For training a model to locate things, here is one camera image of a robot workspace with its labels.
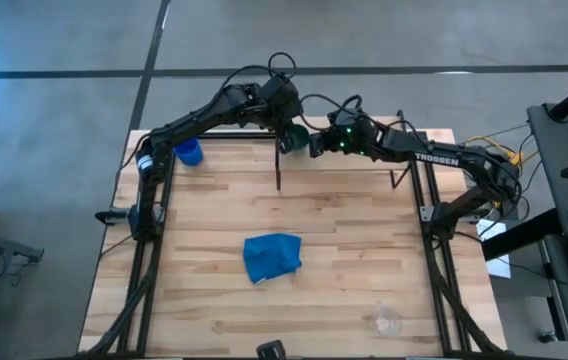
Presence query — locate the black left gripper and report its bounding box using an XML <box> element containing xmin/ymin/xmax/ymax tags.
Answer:
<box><xmin>258</xmin><ymin>72</ymin><xmax>307</xmax><ymax>155</ymax></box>

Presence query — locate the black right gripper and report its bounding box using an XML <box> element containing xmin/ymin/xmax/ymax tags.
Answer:
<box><xmin>308</xmin><ymin>107</ymin><xmax>381</xmax><ymax>159</ymax></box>

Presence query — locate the green plastic cup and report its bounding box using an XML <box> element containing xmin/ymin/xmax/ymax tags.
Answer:
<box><xmin>283</xmin><ymin>123</ymin><xmax>311</xmax><ymax>154</ymax></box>

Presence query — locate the blue plastic mug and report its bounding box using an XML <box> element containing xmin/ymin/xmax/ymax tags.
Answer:
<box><xmin>172</xmin><ymin>137</ymin><xmax>205</xmax><ymax>168</ymax></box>

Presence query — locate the blue folded cloth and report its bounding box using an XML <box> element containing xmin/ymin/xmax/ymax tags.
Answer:
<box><xmin>242</xmin><ymin>231</ymin><xmax>304</xmax><ymax>286</ymax></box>

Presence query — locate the white paper sheet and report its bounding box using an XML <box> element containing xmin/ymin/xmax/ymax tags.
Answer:
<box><xmin>475</xmin><ymin>218</ymin><xmax>513</xmax><ymax>280</ymax></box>

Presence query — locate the dark grey side desk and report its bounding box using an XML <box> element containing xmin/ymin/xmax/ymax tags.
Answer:
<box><xmin>526</xmin><ymin>102</ymin><xmax>568</xmax><ymax>360</ymax></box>

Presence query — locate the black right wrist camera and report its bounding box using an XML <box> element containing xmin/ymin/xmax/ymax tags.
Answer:
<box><xmin>334</xmin><ymin>107</ymin><xmax>365</xmax><ymax>128</ymax></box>

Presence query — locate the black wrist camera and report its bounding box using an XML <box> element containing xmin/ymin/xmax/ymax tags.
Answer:
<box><xmin>334</xmin><ymin>107</ymin><xmax>365</xmax><ymax>128</ymax></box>
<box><xmin>268</xmin><ymin>74</ymin><xmax>298</xmax><ymax>102</ymax></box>

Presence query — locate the black cable loop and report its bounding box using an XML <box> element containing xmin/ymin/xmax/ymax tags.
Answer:
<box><xmin>217</xmin><ymin>50</ymin><xmax>299</xmax><ymax>97</ymax></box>
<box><xmin>297</xmin><ymin>92</ymin><xmax>365</xmax><ymax>133</ymax></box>

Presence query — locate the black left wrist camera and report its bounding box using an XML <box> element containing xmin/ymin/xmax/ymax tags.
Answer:
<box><xmin>268</xmin><ymin>74</ymin><xmax>298</xmax><ymax>102</ymax></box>

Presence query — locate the black aluminium table frame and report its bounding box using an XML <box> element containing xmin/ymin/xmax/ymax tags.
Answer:
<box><xmin>78</xmin><ymin>127</ymin><xmax>506</xmax><ymax>359</ymax></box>

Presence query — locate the yellow cable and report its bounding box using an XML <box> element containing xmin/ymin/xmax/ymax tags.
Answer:
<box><xmin>465</xmin><ymin>133</ymin><xmax>526</xmax><ymax>167</ymax></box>

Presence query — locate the black table-level camera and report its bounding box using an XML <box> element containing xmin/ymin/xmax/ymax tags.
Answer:
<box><xmin>255</xmin><ymin>339</ymin><xmax>288</xmax><ymax>360</ymax></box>

